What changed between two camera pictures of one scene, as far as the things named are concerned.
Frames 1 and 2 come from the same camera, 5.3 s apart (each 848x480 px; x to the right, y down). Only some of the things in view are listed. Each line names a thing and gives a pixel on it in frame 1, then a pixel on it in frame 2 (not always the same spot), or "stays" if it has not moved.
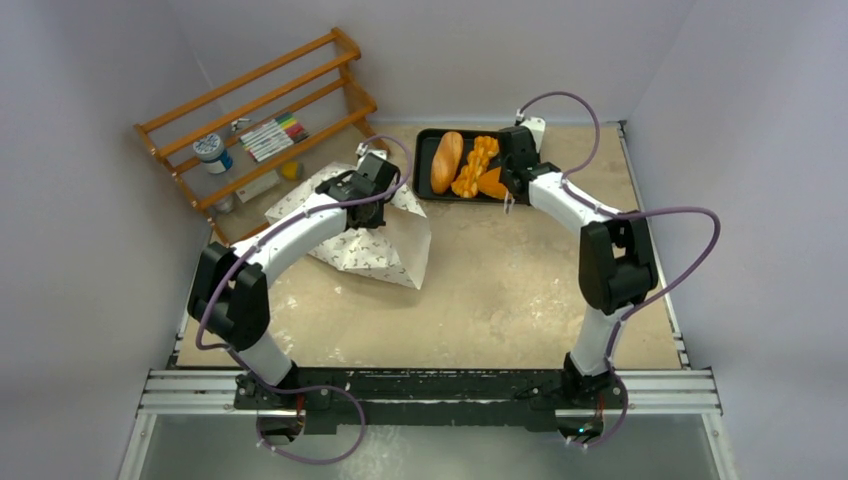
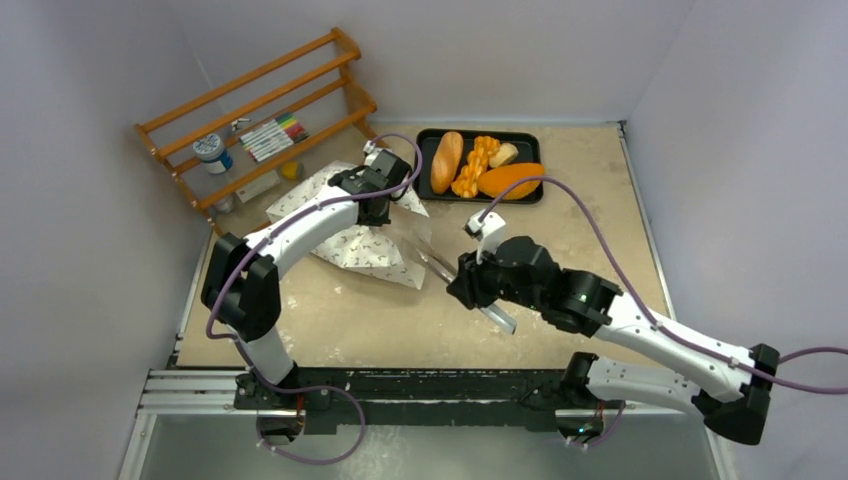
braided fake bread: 466,181 stays
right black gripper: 511,183 → 468,281
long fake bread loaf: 446,161 stays
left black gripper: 376,221 stays
